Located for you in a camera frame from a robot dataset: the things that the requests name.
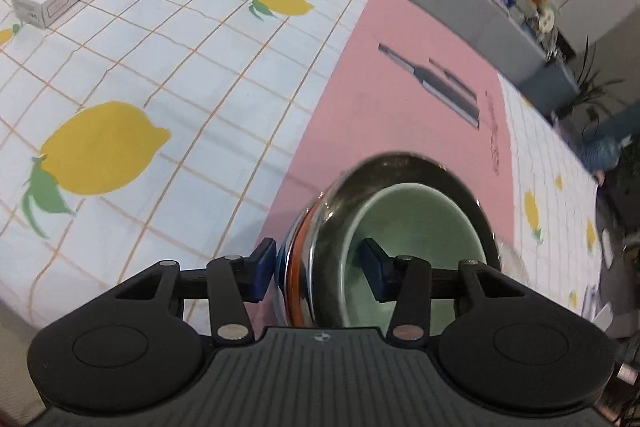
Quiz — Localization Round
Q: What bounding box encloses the blue water bottle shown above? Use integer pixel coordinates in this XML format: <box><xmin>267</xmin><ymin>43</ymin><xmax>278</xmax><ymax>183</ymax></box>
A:
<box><xmin>580</xmin><ymin>139</ymin><xmax>621</xmax><ymax>172</ymax></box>

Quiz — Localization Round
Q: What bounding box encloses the pink table runner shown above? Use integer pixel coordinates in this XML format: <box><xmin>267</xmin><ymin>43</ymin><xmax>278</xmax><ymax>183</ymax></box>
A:
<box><xmin>250</xmin><ymin>0</ymin><xmax>516</xmax><ymax>338</ymax></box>

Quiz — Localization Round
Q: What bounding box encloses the orange steel bowl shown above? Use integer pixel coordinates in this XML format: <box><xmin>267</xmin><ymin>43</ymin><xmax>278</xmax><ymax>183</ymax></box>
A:
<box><xmin>290</xmin><ymin>152</ymin><xmax>502</xmax><ymax>328</ymax></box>

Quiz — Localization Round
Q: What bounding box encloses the grey trash can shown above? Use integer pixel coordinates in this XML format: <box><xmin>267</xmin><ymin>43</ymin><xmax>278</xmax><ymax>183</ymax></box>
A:
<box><xmin>517</xmin><ymin>57</ymin><xmax>581</xmax><ymax>112</ymax></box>

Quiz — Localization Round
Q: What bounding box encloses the green ceramic bowl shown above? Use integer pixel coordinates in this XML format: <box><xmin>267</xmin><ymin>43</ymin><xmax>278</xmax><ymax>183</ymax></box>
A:
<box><xmin>342</xmin><ymin>184</ymin><xmax>488</xmax><ymax>328</ymax></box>

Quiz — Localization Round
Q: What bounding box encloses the tall potted plant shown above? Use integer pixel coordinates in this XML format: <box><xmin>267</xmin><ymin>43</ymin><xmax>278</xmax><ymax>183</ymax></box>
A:
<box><xmin>570</xmin><ymin>34</ymin><xmax>626</xmax><ymax>118</ymax></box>

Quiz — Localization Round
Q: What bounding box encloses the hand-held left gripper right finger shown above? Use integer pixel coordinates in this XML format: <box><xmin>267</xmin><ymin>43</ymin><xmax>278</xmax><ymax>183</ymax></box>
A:
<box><xmin>361</xmin><ymin>238</ymin><xmax>528</xmax><ymax>342</ymax></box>

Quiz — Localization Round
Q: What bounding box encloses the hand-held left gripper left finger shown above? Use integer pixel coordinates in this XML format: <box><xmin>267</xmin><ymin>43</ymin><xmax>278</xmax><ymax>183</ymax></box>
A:
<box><xmin>114</xmin><ymin>237</ymin><xmax>277</xmax><ymax>348</ymax></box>

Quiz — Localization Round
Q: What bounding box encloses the lemon print tablecloth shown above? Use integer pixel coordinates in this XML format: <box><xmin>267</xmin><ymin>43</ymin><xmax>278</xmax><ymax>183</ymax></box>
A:
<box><xmin>0</xmin><ymin>0</ymin><xmax>616</xmax><ymax>343</ymax></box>

